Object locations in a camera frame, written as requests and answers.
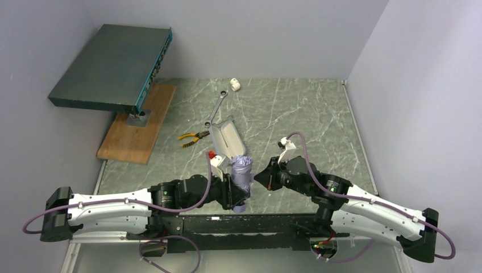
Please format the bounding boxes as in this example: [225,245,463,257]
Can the purple folding umbrella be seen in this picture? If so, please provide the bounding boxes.
[231,155,254,213]

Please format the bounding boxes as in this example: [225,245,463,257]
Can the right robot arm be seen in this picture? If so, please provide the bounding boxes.
[254,156,439,263]

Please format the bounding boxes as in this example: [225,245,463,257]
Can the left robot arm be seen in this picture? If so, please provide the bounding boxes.
[40,173,253,242]

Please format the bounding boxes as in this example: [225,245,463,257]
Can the silver combination wrench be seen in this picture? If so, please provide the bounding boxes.
[204,90,228,128]

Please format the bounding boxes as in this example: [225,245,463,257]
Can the white plastic pipe fitting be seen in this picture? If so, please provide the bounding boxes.
[230,78,241,92]

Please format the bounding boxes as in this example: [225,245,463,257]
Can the wooden board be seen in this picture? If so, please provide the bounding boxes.
[97,83,176,164]

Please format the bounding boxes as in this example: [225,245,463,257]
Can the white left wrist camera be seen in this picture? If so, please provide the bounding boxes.
[208,150,230,180]

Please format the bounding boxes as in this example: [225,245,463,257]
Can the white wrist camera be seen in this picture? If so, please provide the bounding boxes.
[277,137,297,164]
[208,150,230,180]

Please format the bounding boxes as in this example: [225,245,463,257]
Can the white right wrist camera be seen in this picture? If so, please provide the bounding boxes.
[277,137,297,164]

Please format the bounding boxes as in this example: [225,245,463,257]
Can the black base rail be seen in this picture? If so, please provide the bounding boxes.
[126,213,348,254]

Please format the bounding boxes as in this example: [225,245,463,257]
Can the yellow handled pliers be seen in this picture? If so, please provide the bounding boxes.
[178,130,210,148]

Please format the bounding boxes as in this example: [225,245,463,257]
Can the grey metal stand bracket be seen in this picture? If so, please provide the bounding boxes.
[125,110,152,127]

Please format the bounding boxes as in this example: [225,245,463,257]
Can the dark teal network switch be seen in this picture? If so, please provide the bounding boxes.
[48,24,173,115]

